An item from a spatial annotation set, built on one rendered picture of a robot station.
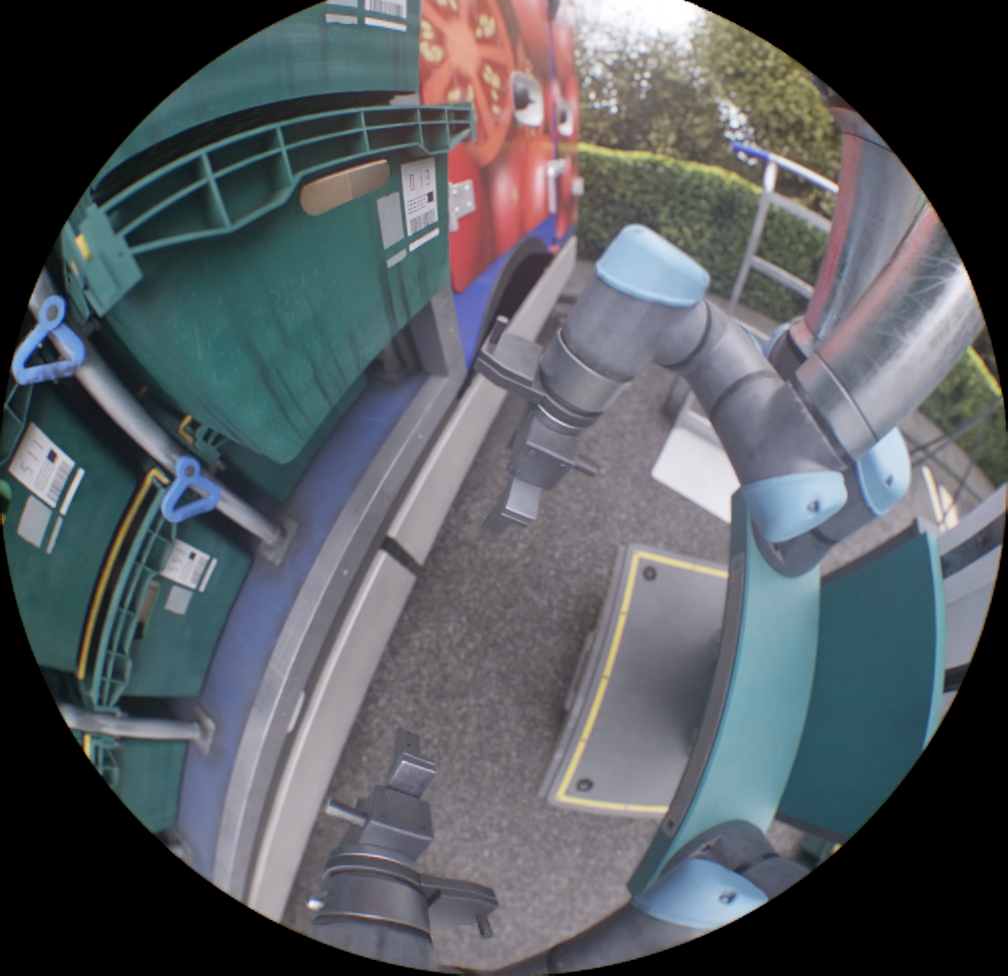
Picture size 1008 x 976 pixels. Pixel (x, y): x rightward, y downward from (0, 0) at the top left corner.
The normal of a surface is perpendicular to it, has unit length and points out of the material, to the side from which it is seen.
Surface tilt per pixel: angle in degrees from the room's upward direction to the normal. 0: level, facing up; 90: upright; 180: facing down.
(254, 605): 0
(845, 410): 71
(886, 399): 75
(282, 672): 0
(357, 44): 97
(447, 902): 25
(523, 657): 0
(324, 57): 99
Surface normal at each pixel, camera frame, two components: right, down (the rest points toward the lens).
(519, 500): 0.36, -0.52
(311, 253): 0.94, 0.32
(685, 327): 0.21, 0.56
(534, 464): -0.22, 0.76
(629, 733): -0.07, -0.53
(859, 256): -0.79, 0.59
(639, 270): -0.64, 0.43
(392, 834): 0.24, -0.25
